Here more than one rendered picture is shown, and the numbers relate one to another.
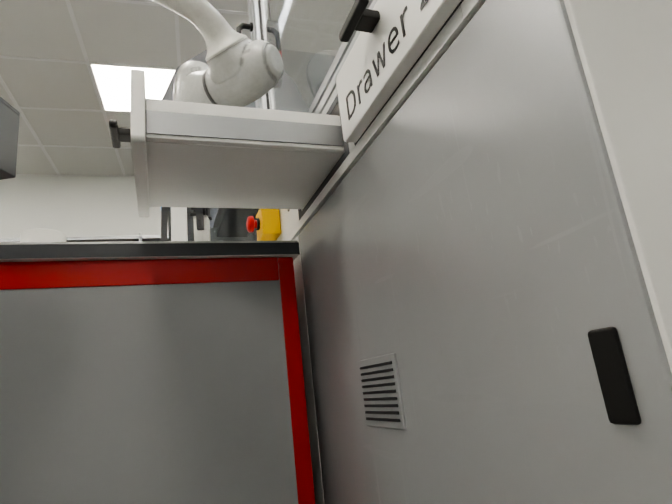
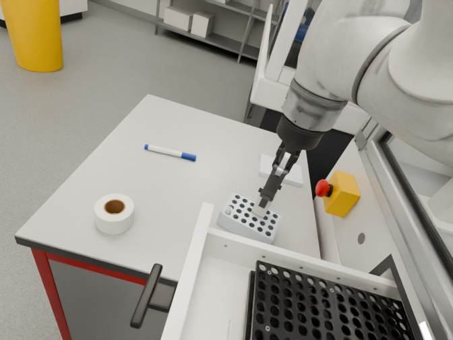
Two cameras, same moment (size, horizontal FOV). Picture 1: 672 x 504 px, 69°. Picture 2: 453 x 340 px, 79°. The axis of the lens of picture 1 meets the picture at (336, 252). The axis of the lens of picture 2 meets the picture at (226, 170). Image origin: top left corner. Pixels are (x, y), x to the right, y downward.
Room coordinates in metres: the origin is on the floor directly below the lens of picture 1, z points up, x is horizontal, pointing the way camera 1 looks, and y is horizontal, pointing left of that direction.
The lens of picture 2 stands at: (0.56, 0.24, 1.23)
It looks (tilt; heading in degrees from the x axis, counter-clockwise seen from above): 39 degrees down; 18
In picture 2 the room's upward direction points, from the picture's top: 19 degrees clockwise
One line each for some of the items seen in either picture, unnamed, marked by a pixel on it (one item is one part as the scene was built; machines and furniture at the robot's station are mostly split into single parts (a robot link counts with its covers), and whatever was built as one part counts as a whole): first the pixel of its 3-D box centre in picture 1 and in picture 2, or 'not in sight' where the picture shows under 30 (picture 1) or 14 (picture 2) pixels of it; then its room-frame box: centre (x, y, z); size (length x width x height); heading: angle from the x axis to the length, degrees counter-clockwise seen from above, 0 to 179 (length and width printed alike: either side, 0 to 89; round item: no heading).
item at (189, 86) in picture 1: (200, 94); (356, 36); (0.99, 0.27, 1.18); 0.13 x 0.11 x 0.16; 60
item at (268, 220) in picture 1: (266, 224); (338, 193); (1.10, 0.16, 0.88); 0.07 x 0.05 x 0.07; 21
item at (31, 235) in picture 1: (43, 245); (114, 213); (0.81, 0.51, 0.78); 0.07 x 0.07 x 0.04
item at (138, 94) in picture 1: (141, 154); (176, 314); (0.69, 0.29, 0.87); 0.29 x 0.02 x 0.11; 21
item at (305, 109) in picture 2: not in sight; (312, 104); (0.99, 0.28, 1.07); 0.09 x 0.09 x 0.06
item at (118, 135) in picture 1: (123, 135); (158, 295); (0.68, 0.32, 0.91); 0.07 x 0.04 x 0.01; 21
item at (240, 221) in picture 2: not in sight; (249, 218); (0.98, 0.29, 0.78); 0.12 x 0.08 x 0.04; 96
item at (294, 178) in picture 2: not in sight; (280, 170); (1.22, 0.30, 0.77); 0.13 x 0.09 x 0.02; 112
